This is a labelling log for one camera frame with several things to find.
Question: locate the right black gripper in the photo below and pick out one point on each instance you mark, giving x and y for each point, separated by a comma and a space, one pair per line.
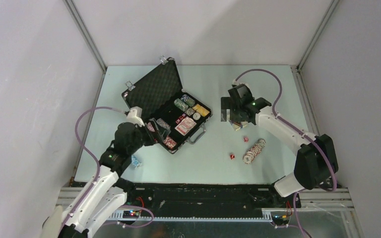
227, 103

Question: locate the red dice in case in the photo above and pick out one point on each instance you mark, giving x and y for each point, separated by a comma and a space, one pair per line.
180, 118

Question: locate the black poker set case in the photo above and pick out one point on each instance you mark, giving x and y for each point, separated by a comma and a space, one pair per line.
155, 93

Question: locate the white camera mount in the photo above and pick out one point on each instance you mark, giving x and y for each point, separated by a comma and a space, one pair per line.
236, 83
134, 116

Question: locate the white red chip stack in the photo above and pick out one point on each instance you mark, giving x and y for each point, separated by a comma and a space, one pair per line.
254, 151

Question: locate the blue white chip stack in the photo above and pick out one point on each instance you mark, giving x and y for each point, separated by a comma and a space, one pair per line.
188, 100

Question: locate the yellow poker chip stack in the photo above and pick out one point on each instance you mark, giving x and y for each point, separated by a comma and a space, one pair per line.
201, 110

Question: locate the blue patterned card deck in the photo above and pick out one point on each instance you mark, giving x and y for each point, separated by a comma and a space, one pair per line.
238, 125

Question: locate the light blue chip stack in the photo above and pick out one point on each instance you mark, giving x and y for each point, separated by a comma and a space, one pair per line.
135, 161

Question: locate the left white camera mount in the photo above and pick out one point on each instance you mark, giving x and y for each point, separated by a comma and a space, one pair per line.
134, 116

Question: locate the purple grey chip stack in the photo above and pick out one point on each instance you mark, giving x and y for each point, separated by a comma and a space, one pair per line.
163, 124

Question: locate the red white chip row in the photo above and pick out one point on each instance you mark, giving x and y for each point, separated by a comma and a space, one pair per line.
169, 142

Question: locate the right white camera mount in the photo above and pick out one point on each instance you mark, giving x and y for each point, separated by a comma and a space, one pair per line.
236, 83

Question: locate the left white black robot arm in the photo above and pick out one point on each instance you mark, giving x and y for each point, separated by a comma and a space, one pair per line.
106, 191

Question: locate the green poker chip stack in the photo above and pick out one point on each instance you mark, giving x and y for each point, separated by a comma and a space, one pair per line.
181, 105

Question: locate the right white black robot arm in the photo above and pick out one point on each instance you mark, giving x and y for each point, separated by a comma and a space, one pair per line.
315, 155

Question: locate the red playing card deck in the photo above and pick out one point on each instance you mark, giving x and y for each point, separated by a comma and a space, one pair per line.
185, 126

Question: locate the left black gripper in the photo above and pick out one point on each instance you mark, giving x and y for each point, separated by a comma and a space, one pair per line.
160, 133

